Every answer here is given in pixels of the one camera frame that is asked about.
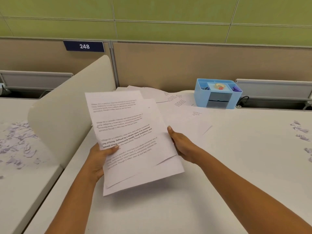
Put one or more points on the purple stapler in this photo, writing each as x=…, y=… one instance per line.
x=204, y=88
x=236, y=89

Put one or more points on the gathered printed sheet bundle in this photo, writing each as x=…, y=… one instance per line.
x=126, y=124

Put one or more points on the blue desk organizer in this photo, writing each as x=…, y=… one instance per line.
x=198, y=97

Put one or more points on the person's right hand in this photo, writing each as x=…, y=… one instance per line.
x=187, y=148

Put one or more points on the person's left forearm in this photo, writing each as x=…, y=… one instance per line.
x=73, y=207

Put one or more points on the person's right forearm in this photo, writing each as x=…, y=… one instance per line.
x=251, y=192

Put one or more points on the beige partition panel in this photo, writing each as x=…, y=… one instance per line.
x=29, y=56
x=170, y=65

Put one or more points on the clear tape roll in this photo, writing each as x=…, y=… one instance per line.
x=216, y=85

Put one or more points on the person's left hand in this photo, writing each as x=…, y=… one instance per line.
x=96, y=163

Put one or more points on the white side divider panel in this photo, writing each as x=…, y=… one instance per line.
x=68, y=114

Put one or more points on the blue number sign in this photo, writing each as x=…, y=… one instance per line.
x=70, y=46

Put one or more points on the pile of printed papers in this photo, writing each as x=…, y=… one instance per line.
x=185, y=119

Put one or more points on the heap of paper scraps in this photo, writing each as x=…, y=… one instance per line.
x=299, y=129
x=14, y=141

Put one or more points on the grey partition post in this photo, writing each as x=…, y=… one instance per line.
x=114, y=65

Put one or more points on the white desk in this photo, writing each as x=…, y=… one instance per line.
x=19, y=199
x=243, y=148

